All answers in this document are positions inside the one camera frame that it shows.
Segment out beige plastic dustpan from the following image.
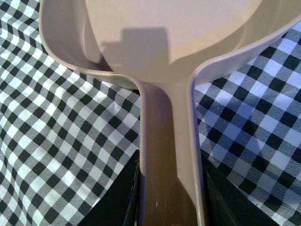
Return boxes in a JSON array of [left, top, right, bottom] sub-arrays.
[[39, 0, 301, 226]]

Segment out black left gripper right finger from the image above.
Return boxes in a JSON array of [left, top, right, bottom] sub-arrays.
[[201, 150, 277, 226]]

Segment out black white checkered tablecloth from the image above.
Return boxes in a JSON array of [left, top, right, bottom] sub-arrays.
[[0, 0, 301, 226]]

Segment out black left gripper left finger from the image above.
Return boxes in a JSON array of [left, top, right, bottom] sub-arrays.
[[79, 150, 140, 226]]

